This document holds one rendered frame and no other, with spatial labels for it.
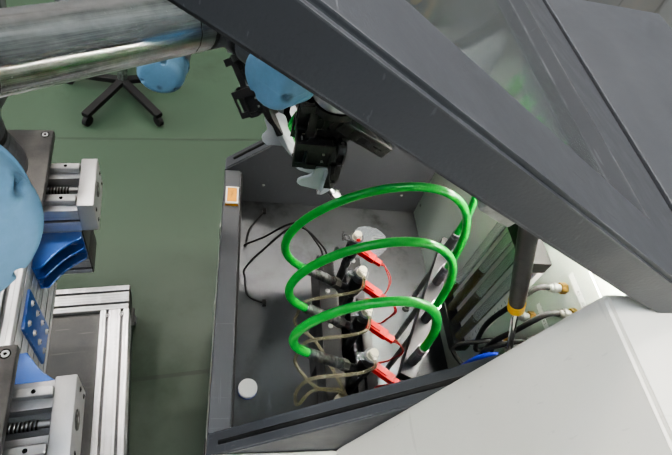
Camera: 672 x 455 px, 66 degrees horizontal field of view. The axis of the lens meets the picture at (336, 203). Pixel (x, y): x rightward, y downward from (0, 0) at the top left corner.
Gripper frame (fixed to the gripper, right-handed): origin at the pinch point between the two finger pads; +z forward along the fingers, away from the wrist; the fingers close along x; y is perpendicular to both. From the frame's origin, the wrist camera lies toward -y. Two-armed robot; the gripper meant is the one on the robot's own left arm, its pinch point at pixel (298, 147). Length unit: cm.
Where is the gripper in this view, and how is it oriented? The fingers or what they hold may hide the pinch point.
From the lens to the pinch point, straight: 99.0
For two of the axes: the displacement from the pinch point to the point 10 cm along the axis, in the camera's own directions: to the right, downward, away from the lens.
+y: -8.3, 1.4, 5.4
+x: -4.4, 4.5, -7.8
